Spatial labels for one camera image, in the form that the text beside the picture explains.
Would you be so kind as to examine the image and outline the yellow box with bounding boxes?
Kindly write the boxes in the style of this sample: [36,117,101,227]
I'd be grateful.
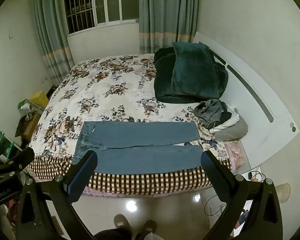
[31,90,50,108]

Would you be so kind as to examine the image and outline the white cloth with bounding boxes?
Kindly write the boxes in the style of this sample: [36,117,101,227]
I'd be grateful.
[210,104,240,133]

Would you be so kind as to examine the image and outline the grey slipper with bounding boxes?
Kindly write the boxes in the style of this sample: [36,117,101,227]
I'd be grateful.
[142,219,158,236]
[113,214,132,231]

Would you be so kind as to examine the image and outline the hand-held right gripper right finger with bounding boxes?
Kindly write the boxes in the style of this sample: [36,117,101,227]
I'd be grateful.
[201,150,283,240]

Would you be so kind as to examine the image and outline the floral bed blanket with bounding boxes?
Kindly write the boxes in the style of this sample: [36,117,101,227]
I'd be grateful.
[30,54,224,159]

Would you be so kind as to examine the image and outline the pink floral quilt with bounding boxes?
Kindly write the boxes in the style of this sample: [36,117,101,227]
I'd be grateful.
[221,140,246,169]

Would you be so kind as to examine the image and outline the blue jeans pants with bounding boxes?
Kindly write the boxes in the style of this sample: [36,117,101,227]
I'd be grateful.
[72,121,204,174]

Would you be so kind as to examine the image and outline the dark green plush pillow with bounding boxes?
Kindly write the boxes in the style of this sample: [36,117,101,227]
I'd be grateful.
[170,42,222,100]

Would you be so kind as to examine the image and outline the grey-green striped curtain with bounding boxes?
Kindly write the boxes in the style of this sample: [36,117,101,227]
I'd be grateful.
[30,0,75,87]
[139,0,200,54]

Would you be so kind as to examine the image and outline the grey cloth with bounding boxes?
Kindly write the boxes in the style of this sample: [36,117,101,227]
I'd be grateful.
[214,120,248,142]

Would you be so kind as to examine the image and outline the green and white package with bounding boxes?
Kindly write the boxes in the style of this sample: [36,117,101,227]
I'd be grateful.
[17,99,44,113]

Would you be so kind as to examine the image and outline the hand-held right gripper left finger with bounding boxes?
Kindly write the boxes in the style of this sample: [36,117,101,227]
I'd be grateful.
[15,150,98,240]

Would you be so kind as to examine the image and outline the black cloth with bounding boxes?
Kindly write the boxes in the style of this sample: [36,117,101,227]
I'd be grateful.
[219,102,232,128]

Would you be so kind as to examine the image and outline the window with metal grille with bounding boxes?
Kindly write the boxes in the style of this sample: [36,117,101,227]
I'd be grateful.
[62,0,140,34]

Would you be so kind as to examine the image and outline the brown wooden stool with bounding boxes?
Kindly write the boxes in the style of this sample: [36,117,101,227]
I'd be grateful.
[14,114,42,142]

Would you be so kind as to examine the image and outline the crumpled grey jeans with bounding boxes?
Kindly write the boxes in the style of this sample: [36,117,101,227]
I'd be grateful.
[194,99,228,128]

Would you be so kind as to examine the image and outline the white waste bin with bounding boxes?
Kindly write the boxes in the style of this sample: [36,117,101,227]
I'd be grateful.
[274,183,291,203]

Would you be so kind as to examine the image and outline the thin black cable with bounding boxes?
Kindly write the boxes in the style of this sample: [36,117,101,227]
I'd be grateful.
[204,194,228,217]

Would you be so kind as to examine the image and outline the white headboard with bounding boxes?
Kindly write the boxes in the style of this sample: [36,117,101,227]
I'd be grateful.
[191,31,300,170]

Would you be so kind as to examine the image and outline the dark green folded blanket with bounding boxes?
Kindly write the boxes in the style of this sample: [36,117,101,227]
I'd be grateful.
[153,47,229,104]

